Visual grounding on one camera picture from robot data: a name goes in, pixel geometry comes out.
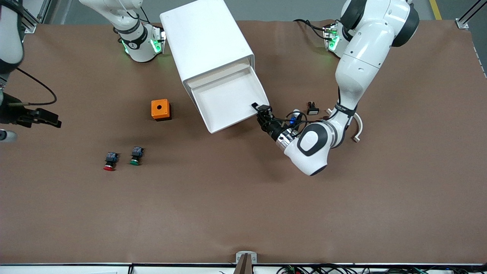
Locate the green push button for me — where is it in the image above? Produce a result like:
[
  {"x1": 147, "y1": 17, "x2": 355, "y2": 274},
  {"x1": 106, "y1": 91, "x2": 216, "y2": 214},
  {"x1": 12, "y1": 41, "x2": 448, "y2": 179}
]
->
[{"x1": 129, "y1": 146, "x2": 145, "y2": 166}]

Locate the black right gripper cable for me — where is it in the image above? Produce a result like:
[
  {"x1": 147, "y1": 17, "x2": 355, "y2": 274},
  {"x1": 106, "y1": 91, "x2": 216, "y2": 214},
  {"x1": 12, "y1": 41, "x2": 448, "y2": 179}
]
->
[{"x1": 8, "y1": 67, "x2": 57, "y2": 106}]

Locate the black base cable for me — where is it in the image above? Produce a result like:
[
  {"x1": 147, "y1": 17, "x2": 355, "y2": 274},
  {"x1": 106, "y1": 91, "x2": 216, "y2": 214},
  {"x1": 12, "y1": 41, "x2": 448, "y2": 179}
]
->
[{"x1": 292, "y1": 18, "x2": 328, "y2": 40}]

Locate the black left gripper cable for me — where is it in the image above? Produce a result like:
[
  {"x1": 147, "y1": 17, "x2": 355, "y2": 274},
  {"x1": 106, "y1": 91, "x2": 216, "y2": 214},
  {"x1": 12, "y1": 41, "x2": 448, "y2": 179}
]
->
[{"x1": 272, "y1": 108, "x2": 309, "y2": 134}]

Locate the red push button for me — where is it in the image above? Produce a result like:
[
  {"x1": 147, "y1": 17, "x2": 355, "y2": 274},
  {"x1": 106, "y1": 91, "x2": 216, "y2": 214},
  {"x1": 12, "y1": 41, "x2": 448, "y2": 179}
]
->
[{"x1": 103, "y1": 151, "x2": 119, "y2": 172}]

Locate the bundle of black cables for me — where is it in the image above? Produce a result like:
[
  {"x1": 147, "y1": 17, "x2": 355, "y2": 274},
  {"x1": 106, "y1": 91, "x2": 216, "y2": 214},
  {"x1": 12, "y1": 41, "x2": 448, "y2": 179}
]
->
[{"x1": 276, "y1": 264, "x2": 487, "y2": 274}]

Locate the white table edge rail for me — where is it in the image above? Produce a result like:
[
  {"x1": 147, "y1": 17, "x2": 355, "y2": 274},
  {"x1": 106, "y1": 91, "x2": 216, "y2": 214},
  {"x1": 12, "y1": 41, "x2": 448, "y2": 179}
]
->
[{"x1": 0, "y1": 263, "x2": 487, "y2": 274}]

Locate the orange box with hole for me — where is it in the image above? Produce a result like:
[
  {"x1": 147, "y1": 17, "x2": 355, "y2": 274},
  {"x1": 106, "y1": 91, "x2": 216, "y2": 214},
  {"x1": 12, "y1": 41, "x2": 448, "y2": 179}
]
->
[{"x1": 151, "y1": 99, "x2": 172, "y2": 121}]

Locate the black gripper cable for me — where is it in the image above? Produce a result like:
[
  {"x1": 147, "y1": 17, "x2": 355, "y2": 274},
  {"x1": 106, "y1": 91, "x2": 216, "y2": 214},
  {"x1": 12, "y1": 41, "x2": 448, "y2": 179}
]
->
[
  {"x1": 8, "y1": 67, "x2": 57, "y2": 106},
  {"x1": 272, "y1": 108, "x2": 309, "y2": 134}
]

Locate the white half-ring pipe clamp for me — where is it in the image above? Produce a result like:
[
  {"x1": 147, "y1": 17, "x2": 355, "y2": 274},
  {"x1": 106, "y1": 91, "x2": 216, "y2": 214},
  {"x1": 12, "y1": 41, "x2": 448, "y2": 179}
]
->
[{"x1": 326, "y1": 108, "x2": 364, "y2": 143}]

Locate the aluminium frame post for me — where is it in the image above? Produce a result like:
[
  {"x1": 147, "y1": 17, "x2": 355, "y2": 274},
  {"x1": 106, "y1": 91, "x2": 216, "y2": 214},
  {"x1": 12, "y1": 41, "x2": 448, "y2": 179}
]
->
[
  {"x1": 456, "y1": 0, "x2": 487, "y2": 30},
  {"x1": 21, "y1": 0, "x2": 52, "y2": 35}
]

